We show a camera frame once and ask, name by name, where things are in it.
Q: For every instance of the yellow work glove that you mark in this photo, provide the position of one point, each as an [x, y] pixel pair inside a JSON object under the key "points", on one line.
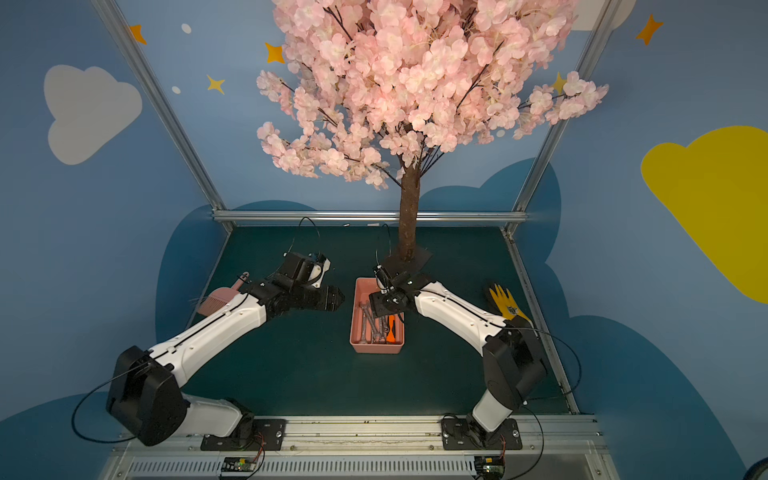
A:
{"points": [[505, 303]]}

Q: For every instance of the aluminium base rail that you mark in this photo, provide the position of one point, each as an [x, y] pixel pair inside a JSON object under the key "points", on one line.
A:
{"points": [[379, 447]]}

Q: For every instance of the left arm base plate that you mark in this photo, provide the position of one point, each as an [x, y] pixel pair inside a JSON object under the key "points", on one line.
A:
{"points": [[251, 434]]}

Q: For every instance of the aluminium frame left post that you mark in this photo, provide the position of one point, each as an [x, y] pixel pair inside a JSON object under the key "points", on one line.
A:
{"points": [[119, 29]]}

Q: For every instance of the left green circuit board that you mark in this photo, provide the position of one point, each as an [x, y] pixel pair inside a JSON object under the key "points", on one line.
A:
{"points": [[239, 465]]}

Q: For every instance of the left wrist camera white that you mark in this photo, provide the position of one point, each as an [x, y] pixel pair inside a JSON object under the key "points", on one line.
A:
{"points": [[319, 268]]}

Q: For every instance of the pink plastic storage box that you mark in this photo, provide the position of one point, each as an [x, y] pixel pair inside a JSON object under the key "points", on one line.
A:
{"points": [[370, 334]]}

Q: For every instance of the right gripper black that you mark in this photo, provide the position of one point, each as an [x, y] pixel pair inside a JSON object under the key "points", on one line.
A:
{"points": [[384, 302]]}

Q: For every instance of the long chrome combination wrench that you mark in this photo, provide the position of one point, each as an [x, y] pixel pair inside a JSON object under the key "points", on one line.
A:
{"points": [[378, 328]]}

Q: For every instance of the green circuit board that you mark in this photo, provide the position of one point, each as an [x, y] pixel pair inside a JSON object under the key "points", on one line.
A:
{"points": [[239, 465], [488, 468]]}

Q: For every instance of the right green circuit board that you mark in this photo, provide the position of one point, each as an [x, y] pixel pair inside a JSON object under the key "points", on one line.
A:
{"points": [[488, 468]]}

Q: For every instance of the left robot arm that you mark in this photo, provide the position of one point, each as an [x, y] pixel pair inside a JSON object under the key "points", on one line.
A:
{"points": [[146, 395]]}

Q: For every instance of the aluminium frame back bar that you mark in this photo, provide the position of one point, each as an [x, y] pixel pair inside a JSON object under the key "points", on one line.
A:
{"points": [[366, 217]]}

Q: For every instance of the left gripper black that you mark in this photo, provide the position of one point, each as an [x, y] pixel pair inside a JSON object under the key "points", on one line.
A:
{"points": [[318, 297]]}

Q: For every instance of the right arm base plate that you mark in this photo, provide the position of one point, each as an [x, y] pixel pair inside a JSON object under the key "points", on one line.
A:
{"points": [[459, 433]]}

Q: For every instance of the pink artificial cherry tree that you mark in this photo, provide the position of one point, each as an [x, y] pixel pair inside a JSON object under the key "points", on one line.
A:
{"points": [[387, 88]]}

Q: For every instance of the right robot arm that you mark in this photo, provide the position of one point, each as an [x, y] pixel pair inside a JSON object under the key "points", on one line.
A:
{"points": [[513, 355]]}

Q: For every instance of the pink dustpan brush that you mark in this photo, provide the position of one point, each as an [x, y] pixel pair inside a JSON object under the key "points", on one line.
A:
{"points": [[221, 297]]}

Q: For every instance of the orange handled adjustable wrench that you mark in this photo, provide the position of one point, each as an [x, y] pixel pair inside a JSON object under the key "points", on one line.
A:
{"points": [[391, 329]]}

